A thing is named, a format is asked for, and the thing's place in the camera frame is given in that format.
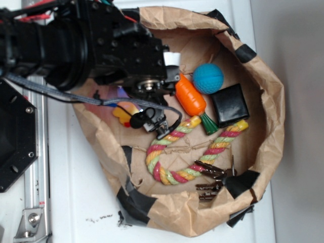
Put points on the black square block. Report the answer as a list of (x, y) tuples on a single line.
[(229, 105)]

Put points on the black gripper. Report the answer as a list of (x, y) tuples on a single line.
[(126, 54)]

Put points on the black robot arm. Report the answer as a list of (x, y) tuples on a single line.
[(68, 42)]

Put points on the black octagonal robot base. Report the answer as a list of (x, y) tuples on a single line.
[(18, 135)]

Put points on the aluminium extrusion rail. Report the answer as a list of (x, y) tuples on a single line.
[(37, 176)]

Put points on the orange plastic toy carrot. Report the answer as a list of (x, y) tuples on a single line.
[(193, 103)]

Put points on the yellow rubber duck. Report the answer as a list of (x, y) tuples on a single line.
[(124, 111)]

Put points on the metal corner bracket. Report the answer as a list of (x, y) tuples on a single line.
[(32, 227)]

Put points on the multicolour twisted rope toy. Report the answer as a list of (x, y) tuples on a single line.
[(219, 145)]

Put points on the brown paper bag basket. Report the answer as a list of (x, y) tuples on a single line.
[(257, 151)]

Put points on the blue dimpled ball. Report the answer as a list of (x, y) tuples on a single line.
[(208, 78)]

